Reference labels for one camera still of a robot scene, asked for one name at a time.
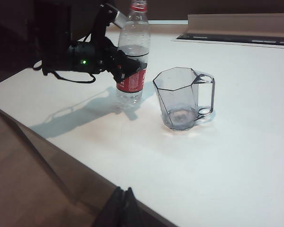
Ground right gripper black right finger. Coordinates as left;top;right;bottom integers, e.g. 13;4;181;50
124;187;145;227

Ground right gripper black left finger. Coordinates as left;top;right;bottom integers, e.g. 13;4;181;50
98;186;126;227

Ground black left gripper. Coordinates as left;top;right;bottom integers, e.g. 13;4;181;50
68;37;149;84

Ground red label mineral water bottle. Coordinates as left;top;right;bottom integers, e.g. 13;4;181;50
115;0;150;110

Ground transparent grey plastic mug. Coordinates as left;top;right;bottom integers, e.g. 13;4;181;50
152;67;216;131

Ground brown desk partition panel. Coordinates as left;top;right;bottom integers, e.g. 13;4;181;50
146;0;284;22

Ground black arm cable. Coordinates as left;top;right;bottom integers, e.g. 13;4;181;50
32;60;97;84

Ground beige desk cable box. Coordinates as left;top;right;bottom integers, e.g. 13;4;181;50
171;13;284;50

